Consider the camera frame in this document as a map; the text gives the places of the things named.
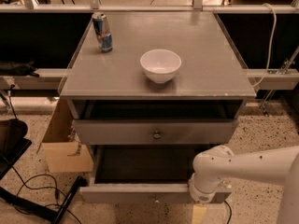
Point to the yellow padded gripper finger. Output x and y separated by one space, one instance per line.
198 213

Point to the grey drawer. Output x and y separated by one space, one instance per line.
141 174
155 131

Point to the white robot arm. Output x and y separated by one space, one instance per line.
274 166

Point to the grey top drawer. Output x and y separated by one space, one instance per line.
155 131

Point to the grey drawer cabinet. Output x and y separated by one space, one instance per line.
210 84

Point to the cardboard box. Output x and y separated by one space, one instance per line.
63 151

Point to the white bowl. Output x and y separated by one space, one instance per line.
160 65

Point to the black bag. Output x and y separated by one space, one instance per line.
12 143

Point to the blue silver drink can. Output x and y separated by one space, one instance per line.
102 31

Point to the metal frame railing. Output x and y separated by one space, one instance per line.
214 6

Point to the black stand with cable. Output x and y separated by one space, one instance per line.
48 202

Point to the black cloth on rail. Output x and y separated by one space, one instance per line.
8 68

